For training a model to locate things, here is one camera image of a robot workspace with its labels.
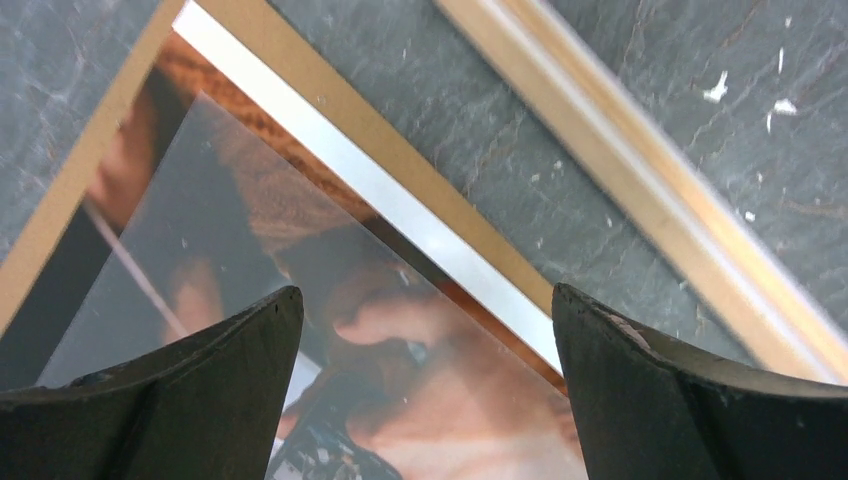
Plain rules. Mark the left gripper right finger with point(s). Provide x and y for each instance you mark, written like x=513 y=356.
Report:
x=649 y=406

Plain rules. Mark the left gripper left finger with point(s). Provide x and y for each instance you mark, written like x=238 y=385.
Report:
x=204 y=407

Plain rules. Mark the white wooden picture frame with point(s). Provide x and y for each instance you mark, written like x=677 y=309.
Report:
x=590 y=112

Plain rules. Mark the colour photo print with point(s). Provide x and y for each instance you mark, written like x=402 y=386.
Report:
x=179 y=74

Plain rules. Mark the brown cardboard backing board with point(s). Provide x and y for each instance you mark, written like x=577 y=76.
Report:
x=270 y=60

